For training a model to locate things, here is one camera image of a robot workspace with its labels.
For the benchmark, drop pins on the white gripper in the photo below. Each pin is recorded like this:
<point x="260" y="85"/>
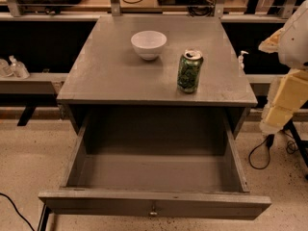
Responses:
<point x="295" y="43"/>

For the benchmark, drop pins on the green soda can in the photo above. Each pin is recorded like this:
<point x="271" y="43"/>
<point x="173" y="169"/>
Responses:
<point x="190" y="64"/>

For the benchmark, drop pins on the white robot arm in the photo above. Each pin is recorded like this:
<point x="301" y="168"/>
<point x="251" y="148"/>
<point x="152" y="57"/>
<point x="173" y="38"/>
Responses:
<point x="294" y="47"/>

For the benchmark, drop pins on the open grey top drawer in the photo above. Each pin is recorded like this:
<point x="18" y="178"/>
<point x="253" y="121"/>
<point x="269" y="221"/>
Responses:
<point x="183" y="160"/>

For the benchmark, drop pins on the metal drawer knob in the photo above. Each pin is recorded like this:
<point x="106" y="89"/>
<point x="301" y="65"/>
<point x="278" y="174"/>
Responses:
<point x="153" y="213"/>

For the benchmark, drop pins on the black stand leg right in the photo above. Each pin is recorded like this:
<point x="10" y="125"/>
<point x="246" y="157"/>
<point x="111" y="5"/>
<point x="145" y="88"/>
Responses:
<point x="301" y="144"/>

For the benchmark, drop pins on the white pump dispenser bottle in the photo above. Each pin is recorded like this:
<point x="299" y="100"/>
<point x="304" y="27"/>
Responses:
<point x="241" y="58"/>

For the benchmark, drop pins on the white ceramic bowl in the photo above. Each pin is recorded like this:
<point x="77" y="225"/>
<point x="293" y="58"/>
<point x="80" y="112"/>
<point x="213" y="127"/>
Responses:
<point x="148" y="44"/>

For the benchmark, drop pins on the grey wooden cabinet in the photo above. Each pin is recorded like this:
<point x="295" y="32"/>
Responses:
<point x="108" y="70"/>

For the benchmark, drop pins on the clear plastic bottle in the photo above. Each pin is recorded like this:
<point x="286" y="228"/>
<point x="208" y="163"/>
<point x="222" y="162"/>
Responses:
<point x="18" y="68"/>

